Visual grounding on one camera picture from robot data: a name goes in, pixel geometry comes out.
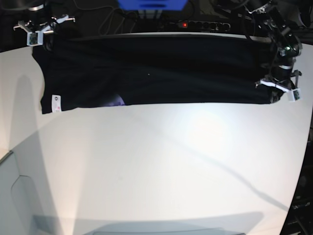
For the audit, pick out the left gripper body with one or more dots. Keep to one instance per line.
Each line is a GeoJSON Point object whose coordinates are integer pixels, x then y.
{"type": "Point", "coordinates": [289, 85]}

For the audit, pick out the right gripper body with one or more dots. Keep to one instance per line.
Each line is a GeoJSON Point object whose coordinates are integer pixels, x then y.
{"type": "Point", "coordinates": [46, 28]}

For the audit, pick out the black T-shirt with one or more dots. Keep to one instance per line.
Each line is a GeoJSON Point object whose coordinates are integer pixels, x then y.
{"type": "Point", "coordinates": [151, 70]}

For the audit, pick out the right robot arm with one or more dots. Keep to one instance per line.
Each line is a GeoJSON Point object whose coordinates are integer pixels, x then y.
{"type": "Point", "coordinates": [38, 11]}

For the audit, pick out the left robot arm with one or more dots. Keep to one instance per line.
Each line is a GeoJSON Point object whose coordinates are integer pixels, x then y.
{"type": "Point", "coordinates": [280, 77]}

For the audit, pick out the blue box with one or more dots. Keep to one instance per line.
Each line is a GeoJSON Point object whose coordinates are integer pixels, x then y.
{"type": "Point", "coordinates": [175, 5]}

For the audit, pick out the black power strip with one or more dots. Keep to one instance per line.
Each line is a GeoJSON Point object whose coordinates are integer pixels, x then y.
{"type": "Point", "coordinates": [203, 26]}

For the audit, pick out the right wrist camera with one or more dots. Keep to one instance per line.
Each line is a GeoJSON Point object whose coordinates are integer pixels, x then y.
{"type": "Point", "coordinates": [35, 39]}

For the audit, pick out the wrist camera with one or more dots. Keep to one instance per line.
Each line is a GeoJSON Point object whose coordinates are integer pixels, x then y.
{"type": "Point", "coordinates": [294, 95]}
{"type": "Point", "coordinates": [35, 39]}

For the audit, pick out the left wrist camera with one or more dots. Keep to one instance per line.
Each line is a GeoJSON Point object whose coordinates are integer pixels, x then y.
{"type": "Point", "coordinates": [294, 95]}

